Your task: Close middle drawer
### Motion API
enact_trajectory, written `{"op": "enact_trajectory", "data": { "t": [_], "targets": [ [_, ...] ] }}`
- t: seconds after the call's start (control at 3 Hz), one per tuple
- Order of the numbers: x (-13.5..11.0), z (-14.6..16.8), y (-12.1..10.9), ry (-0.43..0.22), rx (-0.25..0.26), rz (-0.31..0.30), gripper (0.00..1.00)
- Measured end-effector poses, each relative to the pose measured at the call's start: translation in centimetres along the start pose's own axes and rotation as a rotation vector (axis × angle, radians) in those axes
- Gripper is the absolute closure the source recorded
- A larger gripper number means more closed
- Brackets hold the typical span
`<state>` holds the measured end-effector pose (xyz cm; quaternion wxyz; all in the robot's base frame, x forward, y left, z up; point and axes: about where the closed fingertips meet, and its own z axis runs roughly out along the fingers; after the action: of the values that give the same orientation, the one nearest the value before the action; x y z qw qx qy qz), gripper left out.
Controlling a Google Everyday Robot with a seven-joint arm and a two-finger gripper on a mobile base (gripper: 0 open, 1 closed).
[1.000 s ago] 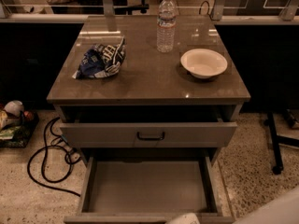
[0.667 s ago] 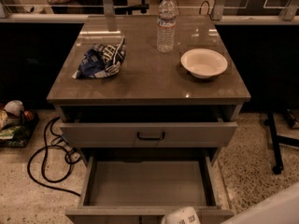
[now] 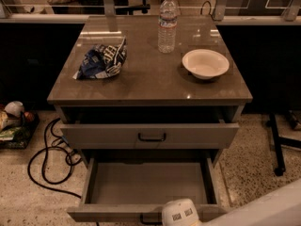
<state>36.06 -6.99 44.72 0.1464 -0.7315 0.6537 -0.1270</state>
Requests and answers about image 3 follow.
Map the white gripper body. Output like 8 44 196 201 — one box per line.
162 199 202 226

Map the white bowl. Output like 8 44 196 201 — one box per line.
182 49 230 80

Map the tray of assorted objects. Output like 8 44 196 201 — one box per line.
0 101 40 149

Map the grey drawer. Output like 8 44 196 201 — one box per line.
68 159 226 225
61 106 239 150

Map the grey drawer cabinet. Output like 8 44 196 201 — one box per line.
48 16 252 163

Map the blue white chip bag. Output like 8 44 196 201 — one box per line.
72 38 127 80

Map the black stand leg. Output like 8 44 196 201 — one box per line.
266 113 301 176

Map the clear plastic water bottle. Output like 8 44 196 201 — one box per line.
158 0 177 54

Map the grey top drawer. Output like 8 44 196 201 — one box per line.
61 106 239 150

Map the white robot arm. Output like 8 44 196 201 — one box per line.
162 179 301 226

